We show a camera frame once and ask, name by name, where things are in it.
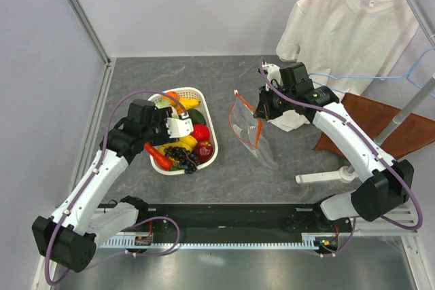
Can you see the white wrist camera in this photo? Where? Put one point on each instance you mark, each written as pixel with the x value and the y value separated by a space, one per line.
pixel 273 74
pixel 178 128

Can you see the aluminium frame post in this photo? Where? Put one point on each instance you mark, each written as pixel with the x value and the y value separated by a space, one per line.
pixel 86 24

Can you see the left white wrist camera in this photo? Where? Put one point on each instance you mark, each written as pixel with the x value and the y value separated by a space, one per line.
pixel 178 128

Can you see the toy cabbage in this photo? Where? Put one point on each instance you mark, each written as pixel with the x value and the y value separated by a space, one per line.
pixel 163 102

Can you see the white clothes rack stand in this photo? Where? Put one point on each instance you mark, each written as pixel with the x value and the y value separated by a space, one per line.
pixel 364 154

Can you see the clear zip top bag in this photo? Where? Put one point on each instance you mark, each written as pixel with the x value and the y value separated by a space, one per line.
pixel 248 129

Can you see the blue clothes hanger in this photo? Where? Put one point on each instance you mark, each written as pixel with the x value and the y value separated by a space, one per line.
pixel 407 76

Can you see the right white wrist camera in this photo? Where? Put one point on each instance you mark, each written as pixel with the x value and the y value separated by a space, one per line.
pixel 273 74

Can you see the white t-shirt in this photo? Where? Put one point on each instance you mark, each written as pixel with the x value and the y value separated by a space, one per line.
pixel 345 43

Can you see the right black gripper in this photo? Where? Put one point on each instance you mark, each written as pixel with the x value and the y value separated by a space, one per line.
pixel 264 109

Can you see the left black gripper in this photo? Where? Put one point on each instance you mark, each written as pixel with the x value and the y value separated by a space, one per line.
pixel 161 115

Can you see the white plastic fruit basket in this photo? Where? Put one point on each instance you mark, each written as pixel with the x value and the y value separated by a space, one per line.
pixel 190 92

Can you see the brown cloth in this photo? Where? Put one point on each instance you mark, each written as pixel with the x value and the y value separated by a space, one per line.
pixel 372 116

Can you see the black toy grapes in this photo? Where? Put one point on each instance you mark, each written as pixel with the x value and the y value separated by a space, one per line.
pixel 182 159

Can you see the yellow toy bananas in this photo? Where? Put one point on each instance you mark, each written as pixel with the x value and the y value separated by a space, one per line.
pixel 184 144

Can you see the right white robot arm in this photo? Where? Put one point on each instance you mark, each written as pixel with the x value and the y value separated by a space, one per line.
pixel 385 182

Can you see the dark red toy apple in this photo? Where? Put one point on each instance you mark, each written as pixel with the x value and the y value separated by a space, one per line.
pixel 203 151

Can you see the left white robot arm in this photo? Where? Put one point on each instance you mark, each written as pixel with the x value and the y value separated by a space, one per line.
pixel 71 235

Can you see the slotted cable duct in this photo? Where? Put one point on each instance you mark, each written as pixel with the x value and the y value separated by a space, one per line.
pixel 131 241

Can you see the green toy avocado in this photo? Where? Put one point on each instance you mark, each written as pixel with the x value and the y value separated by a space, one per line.
pixel 197 117

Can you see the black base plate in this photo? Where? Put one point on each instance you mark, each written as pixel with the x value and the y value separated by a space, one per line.
pixel 237 223

